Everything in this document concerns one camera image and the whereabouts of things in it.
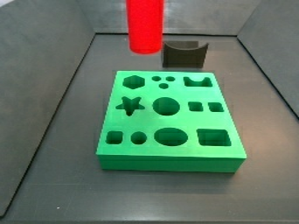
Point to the dark grey curved holder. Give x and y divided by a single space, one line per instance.
184 54

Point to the red cylinder peg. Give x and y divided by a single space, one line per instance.
144 22

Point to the green shape sorter block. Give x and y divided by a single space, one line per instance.
168 124

